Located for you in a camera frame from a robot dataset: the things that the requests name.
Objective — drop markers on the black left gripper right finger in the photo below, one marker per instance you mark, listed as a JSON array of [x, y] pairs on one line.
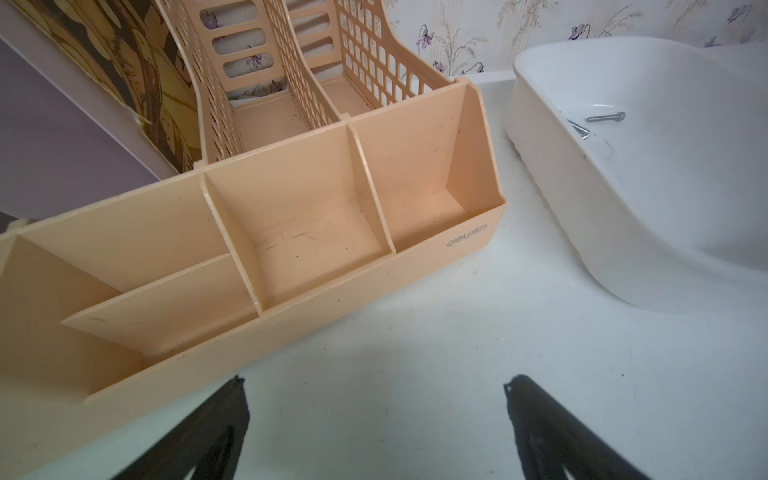
[[554, 444]]

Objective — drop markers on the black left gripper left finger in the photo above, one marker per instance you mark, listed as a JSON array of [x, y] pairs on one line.
[[207, 444]]

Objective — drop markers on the white plastic storage box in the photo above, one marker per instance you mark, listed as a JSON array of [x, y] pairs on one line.
[[667, 209]]

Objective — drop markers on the silver screw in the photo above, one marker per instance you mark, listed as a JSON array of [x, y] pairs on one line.
[[616, 117], [581, 131]]

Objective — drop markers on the silver screw in box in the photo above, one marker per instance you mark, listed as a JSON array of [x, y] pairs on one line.
[[581, 131]]

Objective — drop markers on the peach plastic desk organizer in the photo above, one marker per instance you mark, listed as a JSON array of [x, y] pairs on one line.
[[296, 216]]

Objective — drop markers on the purple folder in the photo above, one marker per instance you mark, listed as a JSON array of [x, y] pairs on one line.
[[65, 141]]

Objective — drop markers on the patterned brown book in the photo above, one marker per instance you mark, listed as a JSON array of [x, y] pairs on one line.
[[127, 48]]

